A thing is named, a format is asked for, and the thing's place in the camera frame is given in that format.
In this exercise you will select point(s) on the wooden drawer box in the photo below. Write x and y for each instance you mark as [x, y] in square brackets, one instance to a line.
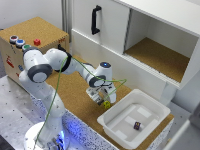
[30, 36]

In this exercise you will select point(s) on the red button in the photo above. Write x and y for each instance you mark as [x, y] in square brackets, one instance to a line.
[13, 39]

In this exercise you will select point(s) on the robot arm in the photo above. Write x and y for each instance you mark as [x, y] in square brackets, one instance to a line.
[43, 66]

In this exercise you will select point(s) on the white cabinet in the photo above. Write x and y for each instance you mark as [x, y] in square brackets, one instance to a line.
[160, 50]

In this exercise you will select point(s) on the green button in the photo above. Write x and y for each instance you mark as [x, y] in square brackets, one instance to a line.
[26, 47]

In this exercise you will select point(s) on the white plastic box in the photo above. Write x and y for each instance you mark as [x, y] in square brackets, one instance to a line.
[135, 118]

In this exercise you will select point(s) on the purple block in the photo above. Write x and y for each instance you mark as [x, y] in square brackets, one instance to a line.
[137, 125]

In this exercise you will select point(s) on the white sliding door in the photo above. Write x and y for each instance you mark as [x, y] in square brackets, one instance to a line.
[100, 23]

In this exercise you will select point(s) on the yellow block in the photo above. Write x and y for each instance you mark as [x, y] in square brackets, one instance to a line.
[106, 104]

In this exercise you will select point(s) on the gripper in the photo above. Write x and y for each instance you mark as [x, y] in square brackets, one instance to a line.
[103, 91]

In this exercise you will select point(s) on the blue button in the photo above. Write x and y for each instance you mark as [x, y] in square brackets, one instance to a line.
[20, 42]

